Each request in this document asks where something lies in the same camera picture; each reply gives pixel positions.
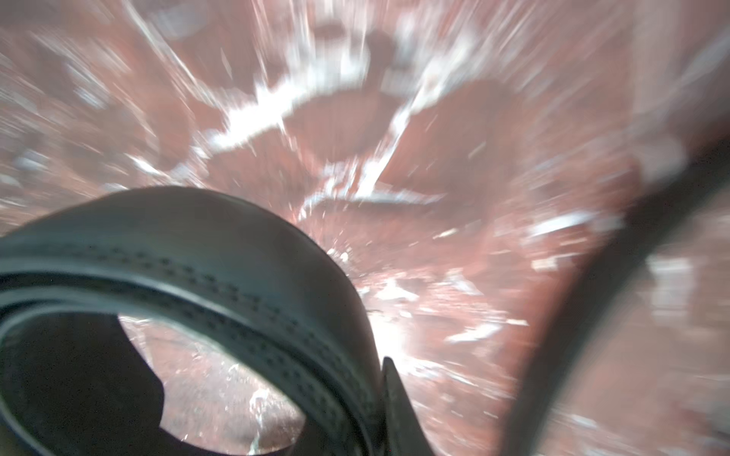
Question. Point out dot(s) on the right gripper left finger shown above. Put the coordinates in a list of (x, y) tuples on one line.
[(73, 384)]

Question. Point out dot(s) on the black belt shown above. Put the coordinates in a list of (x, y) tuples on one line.
[(587, 302), (242, 278)]

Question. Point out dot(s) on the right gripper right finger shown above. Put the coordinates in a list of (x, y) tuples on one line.
[(404, 435)]

